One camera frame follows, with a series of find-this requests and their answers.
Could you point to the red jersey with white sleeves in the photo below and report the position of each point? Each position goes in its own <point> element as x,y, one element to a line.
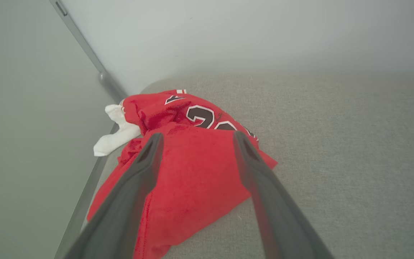
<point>196,172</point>

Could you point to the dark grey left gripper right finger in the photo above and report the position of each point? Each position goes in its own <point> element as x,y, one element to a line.
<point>271,208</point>

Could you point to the grey metal wall rail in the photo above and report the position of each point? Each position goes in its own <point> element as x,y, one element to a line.
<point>84,45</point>

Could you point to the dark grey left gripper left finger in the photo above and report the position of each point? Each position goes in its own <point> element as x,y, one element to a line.
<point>128,201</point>

